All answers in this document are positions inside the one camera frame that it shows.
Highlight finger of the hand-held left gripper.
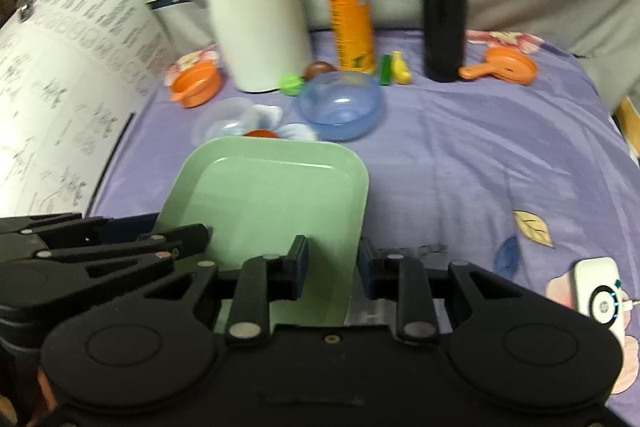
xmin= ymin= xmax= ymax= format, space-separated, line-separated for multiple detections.
xmin=0 ymin=212 xmax=161 ymax=260
xmin=0 ymin=223 xmax=210 ymax=314

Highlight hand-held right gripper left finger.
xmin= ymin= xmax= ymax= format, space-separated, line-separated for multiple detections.
xmin=135 ymin=234 xmax=309 ymax=344

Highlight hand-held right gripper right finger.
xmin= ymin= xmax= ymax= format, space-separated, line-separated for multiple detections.
xmin=359 ymin=236 xmax=506 ymax=344

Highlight green square plate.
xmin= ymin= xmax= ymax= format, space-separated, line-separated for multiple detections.
xmin=150 ymin=136 xmax=371 ymax=327

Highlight clear plastic bowl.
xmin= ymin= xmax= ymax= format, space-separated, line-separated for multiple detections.
xmin=192 ymin=97 xmax=251 ymax=147

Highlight blue translucent bowl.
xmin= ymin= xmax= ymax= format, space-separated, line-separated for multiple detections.
xmin=295 ymin=71 xmax=386 ymax=142

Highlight printed instruction sheet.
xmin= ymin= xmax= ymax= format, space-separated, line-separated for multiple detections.
xmin=0 ymin=0 xmax=173 ymax=215

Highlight orange toy pot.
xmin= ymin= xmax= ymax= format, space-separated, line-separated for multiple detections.
xmin=169 ymin=58 xmax=223 ymax=109

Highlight purple floral bedsheet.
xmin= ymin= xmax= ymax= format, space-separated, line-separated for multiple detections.
xmin=85 ymin=27 xmax=640 ymax=427

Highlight brown toy chestnut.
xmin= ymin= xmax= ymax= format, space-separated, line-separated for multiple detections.
xmin=305 ymin=61 xmax=335 ymax=80

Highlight yellow toy vegetable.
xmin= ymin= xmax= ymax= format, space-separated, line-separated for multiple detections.
xmin=391 ymin=51 xmax=414 ymax=85

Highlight white charger device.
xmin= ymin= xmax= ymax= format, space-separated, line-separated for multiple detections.
xmin=572 ymin=257 xmax=628 ymax=348

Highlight white thermos jug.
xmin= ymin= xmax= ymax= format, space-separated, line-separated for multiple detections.
xmin=162 ymin=0 xmax=313 ymax=94

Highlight orange toy pan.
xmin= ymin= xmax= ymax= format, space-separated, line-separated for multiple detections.
xmin=459 ymin=46 xmax=539 ymax=86

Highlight yellow board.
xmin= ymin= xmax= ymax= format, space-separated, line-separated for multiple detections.
xmin=612 ymin=97 xmax=640 ymax=168

